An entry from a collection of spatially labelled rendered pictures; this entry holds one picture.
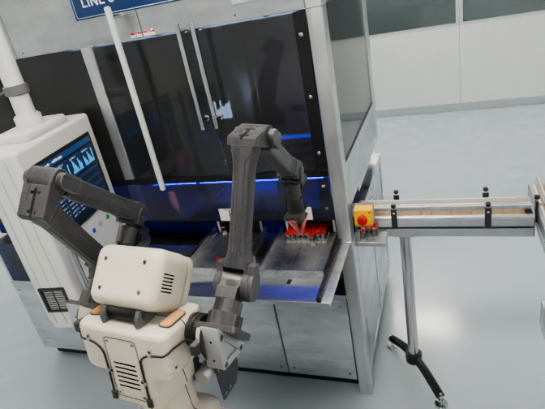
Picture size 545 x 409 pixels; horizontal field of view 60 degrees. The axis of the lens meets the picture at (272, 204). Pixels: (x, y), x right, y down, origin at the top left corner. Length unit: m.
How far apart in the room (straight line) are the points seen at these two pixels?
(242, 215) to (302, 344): 1.36
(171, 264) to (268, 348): 1.41
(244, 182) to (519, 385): 1.87
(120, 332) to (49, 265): 0.81
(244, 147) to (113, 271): 0.44
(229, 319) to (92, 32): 1.37
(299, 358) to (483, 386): 0.88
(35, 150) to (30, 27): 0.62
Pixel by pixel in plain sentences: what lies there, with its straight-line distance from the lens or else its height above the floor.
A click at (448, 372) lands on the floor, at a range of 2.67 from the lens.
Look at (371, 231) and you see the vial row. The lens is 2.00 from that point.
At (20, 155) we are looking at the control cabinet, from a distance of 1.84.
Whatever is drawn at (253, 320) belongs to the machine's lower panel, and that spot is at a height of 0.42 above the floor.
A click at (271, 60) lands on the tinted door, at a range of 1.80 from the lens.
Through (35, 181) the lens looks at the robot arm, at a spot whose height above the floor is 1.60.
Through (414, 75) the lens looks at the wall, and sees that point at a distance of 6.44.
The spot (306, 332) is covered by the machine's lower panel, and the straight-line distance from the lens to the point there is 2.37.
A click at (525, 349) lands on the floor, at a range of 2.84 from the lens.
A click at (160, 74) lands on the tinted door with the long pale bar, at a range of 2.01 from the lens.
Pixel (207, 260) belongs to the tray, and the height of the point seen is 0.88.
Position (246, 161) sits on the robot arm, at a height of 1.53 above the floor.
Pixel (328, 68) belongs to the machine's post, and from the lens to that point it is 1.75.
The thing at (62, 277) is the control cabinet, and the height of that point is 1.05.
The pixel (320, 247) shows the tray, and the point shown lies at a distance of 1.99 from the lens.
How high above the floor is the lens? 1.91
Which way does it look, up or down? 25 degrees down
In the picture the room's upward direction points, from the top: 12 degrees counter-clockwise
